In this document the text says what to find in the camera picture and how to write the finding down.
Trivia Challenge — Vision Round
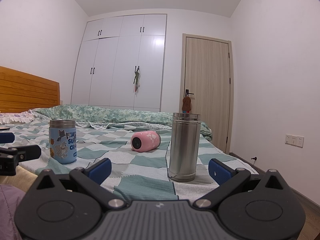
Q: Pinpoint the pink tumbler cup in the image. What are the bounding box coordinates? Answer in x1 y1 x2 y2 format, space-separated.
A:
131 131 161 153

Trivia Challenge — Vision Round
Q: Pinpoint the blue cartoon cup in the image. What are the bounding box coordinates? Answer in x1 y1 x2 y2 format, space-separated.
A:
49 120 77 164

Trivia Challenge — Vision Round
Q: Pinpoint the purple floral pillow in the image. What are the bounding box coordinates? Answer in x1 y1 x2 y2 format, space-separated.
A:
0 111 35 125

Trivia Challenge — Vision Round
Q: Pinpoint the green checkered bed sheet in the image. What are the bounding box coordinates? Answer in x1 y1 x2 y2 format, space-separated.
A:
1 119 257 202

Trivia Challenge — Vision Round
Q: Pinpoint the wooden headboard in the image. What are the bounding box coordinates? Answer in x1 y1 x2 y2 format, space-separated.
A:
0 67 60 113

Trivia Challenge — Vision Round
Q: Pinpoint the stainless steel thermos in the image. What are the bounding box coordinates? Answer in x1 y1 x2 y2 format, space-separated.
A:
168 113 201 182

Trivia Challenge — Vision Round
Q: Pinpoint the green floral quilt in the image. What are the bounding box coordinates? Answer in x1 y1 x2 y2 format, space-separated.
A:
32 104 213 140

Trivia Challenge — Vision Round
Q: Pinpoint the green hanging ornament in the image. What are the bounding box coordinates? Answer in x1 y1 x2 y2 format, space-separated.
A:
133 66 140 93

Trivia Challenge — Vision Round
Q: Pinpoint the beige wooden door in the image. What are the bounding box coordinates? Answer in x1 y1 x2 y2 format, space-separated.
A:
180 34 234 153

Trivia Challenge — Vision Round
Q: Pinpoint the white wardrobe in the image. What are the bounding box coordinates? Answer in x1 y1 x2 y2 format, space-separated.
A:
71 14 167 112

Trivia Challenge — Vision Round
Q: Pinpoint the wall power socket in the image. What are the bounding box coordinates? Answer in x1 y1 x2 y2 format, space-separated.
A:
285 134 304 148

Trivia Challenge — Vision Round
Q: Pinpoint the black door handle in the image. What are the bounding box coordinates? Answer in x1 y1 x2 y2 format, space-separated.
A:
184 89 193 97

